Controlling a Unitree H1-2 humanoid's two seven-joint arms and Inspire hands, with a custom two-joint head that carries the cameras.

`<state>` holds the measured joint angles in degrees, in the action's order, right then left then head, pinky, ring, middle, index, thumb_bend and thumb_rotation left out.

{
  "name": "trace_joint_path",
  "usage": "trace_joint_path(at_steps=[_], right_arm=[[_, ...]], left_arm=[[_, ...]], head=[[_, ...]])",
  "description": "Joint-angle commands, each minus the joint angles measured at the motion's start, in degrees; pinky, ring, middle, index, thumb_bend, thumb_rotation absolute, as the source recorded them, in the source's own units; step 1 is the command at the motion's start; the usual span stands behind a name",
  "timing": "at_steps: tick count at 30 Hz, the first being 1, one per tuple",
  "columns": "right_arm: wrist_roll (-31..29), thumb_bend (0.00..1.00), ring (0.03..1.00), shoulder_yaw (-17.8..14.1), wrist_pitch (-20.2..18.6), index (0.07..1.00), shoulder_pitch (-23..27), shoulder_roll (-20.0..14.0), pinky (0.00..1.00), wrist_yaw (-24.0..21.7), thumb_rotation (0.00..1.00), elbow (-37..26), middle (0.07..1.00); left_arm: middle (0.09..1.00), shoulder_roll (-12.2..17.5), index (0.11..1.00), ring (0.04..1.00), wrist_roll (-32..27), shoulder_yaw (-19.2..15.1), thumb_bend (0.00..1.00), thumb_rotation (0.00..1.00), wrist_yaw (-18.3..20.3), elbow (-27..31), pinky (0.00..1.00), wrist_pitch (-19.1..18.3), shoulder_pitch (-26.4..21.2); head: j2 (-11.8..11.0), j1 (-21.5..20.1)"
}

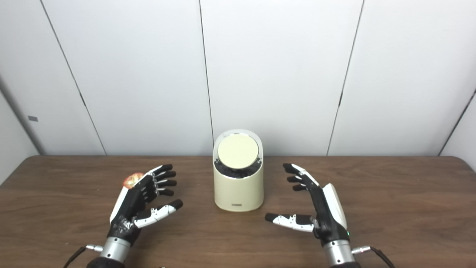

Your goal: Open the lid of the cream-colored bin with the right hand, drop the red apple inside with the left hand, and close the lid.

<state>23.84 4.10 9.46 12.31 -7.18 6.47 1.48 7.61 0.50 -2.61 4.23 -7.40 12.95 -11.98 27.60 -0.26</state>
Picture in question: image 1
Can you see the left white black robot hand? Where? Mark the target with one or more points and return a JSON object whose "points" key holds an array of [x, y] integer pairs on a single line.
{"points": [[128, 208]]}

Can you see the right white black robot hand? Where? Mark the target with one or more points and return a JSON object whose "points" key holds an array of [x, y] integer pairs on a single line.
{"points": [[327, 212]]}

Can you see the red apple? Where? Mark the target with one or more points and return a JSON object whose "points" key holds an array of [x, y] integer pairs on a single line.
{"points": [[131, 181]]}

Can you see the cream round bin lid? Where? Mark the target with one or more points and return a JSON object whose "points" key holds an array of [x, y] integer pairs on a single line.
{"points": [[238, 150]]}

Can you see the cream-colored bin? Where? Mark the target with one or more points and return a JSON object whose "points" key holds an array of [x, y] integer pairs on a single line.
{"points": [[238, 190]]}

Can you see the grey wall tag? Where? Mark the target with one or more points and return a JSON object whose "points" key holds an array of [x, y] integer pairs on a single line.
{"points": [[33, 118]]}

